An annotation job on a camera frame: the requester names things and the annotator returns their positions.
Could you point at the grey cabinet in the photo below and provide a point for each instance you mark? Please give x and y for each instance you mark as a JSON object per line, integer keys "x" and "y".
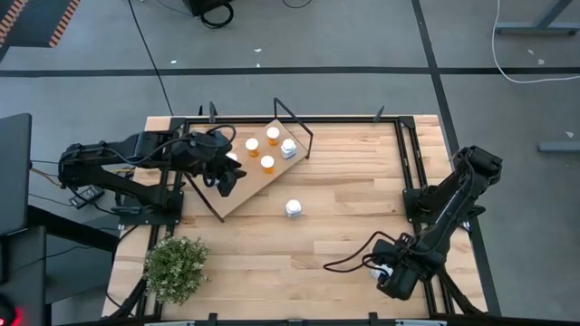
{"x": 22, "y": 271}

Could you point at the black metal table frame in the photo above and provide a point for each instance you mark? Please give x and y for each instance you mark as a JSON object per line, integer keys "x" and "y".
{"x": 344, "y": 120}

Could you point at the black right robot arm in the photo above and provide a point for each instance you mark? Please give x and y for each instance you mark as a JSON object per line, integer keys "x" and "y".
{"x": 453, "y": 204}

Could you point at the grey metal stand leg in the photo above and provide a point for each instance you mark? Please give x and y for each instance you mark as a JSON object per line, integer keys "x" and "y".
{"x": 559, "y": 147}
{"x": 534, "y": 28}

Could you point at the small black table clamp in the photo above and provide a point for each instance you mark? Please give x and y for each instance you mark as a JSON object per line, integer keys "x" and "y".
{"x": 200, "y": 110}

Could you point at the wooden shelf with black frame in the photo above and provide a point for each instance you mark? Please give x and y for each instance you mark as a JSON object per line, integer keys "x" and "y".
{"x": 254, "y": 185}

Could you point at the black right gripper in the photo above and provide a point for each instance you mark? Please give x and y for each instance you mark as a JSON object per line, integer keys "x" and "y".
{"x": 405, "y": 280}

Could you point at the black power adapter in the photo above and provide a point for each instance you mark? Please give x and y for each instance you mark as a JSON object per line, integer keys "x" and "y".
{"x": 88, "y": 195}

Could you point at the green potted plant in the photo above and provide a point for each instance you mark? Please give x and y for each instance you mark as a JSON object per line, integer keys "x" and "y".
{"x": 176, "y": 269}

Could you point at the black mat orange striped edge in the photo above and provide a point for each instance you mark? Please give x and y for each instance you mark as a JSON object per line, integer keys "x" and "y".
{"x": 36, "y": 22}

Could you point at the black equipment box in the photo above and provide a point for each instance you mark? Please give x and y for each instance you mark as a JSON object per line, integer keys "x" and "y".
{"x": 199, "y": 5}

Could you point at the orange pill bottle white cap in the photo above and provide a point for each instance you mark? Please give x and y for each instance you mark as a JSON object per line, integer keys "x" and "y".
{"x": 252, "y": 144}
{"x": 267, "y": 161}
{"x": 273, "y": 132}

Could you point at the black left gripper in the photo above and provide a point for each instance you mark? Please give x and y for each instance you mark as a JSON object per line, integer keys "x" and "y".
{"x": 201, "y": 151}

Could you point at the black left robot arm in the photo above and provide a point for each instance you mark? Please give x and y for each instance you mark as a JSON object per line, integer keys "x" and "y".
{"x": 104, "y": 156}

